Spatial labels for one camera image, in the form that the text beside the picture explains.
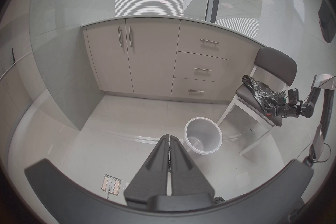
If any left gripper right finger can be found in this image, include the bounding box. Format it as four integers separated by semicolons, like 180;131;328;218
170;135;215;211

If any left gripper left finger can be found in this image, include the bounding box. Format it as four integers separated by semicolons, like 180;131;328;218
125;134;170;211

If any black plastic bag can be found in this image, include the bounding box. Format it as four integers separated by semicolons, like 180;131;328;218
241;75;286;114

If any white trash bin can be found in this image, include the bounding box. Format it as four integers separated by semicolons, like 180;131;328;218
184;117;223;156

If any grey and white chair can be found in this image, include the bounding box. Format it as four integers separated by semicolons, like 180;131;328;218
217;47;298;156

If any beige cabinet with drawers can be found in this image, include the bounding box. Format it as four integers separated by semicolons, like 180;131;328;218
81;16;266;103

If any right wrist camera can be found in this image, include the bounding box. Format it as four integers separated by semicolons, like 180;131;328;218
287;89;300;104

